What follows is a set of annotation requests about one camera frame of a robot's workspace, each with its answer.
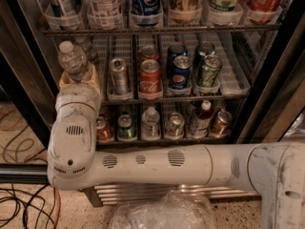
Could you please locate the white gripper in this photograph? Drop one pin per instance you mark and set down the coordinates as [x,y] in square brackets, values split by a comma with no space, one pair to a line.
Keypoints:
[77,93]

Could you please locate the clear water bottle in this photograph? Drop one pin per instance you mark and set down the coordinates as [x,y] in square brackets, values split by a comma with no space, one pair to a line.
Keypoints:
[90,51]
[73,60]

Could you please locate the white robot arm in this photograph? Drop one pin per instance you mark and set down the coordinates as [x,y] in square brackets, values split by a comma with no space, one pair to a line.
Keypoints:
[276,171]

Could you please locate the left glass fridge door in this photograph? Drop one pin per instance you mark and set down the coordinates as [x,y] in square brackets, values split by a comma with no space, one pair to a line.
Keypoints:
[29,68]

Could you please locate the glass fridge door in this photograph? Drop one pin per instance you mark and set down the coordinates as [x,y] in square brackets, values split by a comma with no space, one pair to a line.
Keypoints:
[29,68]
[277,96]

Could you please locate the red can bottom shelf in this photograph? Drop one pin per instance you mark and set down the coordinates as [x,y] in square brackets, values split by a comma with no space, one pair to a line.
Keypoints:
[103,129]

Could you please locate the clear labelled bottle top shelf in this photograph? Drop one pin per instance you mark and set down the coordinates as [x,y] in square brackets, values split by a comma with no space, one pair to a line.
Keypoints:
[105,14]

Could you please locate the leftmost bottle top shelf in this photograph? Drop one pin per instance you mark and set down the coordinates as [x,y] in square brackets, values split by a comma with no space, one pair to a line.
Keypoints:
[65,15]

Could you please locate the water bottle bottom shelf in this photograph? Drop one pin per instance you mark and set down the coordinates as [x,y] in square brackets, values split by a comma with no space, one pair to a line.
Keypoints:
[150,124]

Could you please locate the large Pepsi bottle top shelf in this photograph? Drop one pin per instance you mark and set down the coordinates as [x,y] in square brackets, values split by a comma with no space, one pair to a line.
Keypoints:
[145,12]

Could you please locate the stainless steel fridge base grille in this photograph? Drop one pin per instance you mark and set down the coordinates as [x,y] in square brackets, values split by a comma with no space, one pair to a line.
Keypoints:
[116,193]

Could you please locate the amber tea bottle bottom shelf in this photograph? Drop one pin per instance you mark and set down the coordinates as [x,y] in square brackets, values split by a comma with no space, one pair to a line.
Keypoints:
[200,119]

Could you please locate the dark soda bottle top shelf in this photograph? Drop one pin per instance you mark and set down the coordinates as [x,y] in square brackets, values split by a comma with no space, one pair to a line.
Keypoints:
[183,11]

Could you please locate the brown can bottom shelf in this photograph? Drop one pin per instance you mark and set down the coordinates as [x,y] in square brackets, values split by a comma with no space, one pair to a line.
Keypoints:
[221,124]

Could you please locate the empty clear shelf tray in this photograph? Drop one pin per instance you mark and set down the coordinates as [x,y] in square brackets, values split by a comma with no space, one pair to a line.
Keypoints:
[232,78]

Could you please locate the large Coca-Cola bottle top shelf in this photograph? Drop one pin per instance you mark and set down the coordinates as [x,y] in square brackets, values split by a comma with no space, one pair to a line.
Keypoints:
[262,11]

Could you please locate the right glass fridge door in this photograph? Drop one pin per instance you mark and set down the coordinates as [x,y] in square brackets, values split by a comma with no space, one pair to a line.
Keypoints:
[277,96]

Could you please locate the silver soda can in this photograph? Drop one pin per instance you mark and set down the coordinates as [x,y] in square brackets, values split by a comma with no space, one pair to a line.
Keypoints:
[120,76]

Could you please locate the front red Coca-Cola can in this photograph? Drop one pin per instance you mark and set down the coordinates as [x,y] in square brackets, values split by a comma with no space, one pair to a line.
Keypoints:
[150,77]

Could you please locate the red coca-cola can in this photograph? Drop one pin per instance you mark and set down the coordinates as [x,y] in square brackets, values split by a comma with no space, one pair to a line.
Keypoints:
[149,52]
[150,77]

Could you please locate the rear red Coca-Cola can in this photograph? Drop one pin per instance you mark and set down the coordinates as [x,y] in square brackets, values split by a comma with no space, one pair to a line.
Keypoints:
[149,52]

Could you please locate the rear blue Pepsi can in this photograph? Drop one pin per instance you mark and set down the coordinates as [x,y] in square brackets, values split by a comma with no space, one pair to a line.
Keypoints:
[174,50]

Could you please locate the blue pepsi can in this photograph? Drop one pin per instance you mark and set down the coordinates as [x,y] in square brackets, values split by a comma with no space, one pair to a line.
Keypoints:
[174,50]
[180,72]

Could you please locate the front blue Pepsi can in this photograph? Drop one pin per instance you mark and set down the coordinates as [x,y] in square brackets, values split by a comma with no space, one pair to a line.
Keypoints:
[180,72]

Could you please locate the front green soda can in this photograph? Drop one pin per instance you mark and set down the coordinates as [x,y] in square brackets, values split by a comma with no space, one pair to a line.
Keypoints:
[208,71]

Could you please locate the green soda can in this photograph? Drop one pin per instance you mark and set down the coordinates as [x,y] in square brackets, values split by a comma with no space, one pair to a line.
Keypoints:
[203,48]
[208,71]

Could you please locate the rear green soda can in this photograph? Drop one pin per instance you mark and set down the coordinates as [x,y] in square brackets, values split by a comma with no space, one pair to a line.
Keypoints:
[203,48]

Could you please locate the clear plastic bag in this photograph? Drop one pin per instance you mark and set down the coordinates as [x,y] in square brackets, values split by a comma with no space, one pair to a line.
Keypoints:
[173,211]

